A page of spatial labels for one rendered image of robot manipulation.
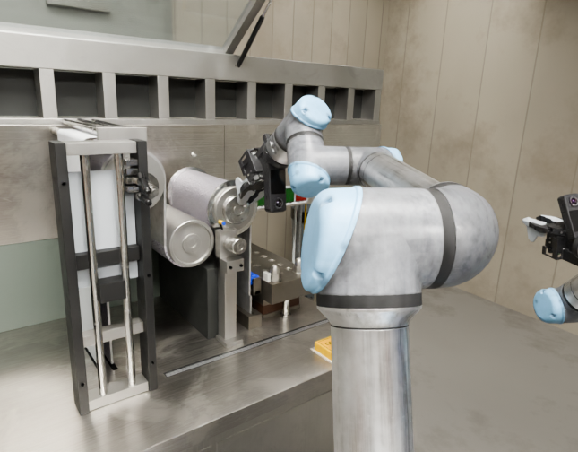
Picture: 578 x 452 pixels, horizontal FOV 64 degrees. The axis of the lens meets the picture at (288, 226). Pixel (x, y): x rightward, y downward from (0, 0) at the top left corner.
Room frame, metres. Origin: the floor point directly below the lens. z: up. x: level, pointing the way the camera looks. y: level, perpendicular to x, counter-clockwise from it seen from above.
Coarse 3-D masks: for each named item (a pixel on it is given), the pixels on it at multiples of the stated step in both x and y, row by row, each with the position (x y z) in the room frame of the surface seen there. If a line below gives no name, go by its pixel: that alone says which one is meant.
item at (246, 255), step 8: (248, 232) 1.20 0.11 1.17; (248, 240) 1.20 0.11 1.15; (248, 248) 1.20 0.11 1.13; (248, 256) 1.20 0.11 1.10; (248, 264) 1.20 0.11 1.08; (240, 272) 1.23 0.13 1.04; (248, 272) 1.20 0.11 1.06; (240, 280) 1.23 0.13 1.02; (248, 280) 1.19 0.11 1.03; (240, 288) 1.23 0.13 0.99; (248, 288) 1.19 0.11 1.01
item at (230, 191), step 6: (222, 192) 1.12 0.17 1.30; (228, 192) 1.13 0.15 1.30; (234, 192) 1.14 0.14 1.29; (222, 198) 1.12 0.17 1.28; (216, 204) 1.11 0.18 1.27; (222, 204) 1.12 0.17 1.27; (252, 204) 1.17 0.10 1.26; (216, 210) 1.11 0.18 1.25; (252, 210) 1.17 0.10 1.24; (216, 216) 1.11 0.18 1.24; (222, 216) 1.12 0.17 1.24; (252, 216) 1.17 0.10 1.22; (228, 222) 1.13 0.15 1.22; (246, 222) 1.16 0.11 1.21; (240, 228) 1.15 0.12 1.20
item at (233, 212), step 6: (228, 198) 1.13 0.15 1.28; (234, 198) 1.13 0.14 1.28; (228, 204) 1.11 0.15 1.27; (234, 204) 1.13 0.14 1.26; (222, 210) 1.12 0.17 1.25; (228, 210) 1.11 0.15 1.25; (234, 210) 1.13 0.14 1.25; (240, 210) 1.14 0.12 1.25; (246, 210) 1.15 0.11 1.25; (228, 216) 1.11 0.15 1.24; (234, 216) 1.13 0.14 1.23; (240, 216) 1.14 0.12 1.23; (246, 216) 1.15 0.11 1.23; (234, 222) 1.13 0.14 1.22; (240, 222) 1.14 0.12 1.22
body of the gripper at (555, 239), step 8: (552, 224) 1.14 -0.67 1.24; (560, 224) 1.13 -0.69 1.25; (552, 232) 1.12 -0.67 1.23; (560, 232) 1.10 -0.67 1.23; (552, 240) 1.13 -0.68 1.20; (560, 240) 1.10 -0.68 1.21; (568, 240) 1.08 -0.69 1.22; (576, 240) 1.04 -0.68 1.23; (544, 248) 1.14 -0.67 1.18; (552, 248) 1.11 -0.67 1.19; (560, 248) 1.10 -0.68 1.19; (568, 248) 1.09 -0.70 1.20; (576, 248) 1.03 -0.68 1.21; (552, 256) 1.11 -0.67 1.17; (560, 256) 1.10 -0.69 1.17; (568, 256) 1.08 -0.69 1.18; (576, 256) 1.04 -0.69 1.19; (576, 264) 1.05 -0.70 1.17
